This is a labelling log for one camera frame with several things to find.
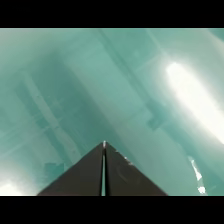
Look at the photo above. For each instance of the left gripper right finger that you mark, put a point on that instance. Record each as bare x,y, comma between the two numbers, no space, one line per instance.
130,176

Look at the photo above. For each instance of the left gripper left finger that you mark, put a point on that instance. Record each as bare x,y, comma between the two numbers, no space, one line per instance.
83,176

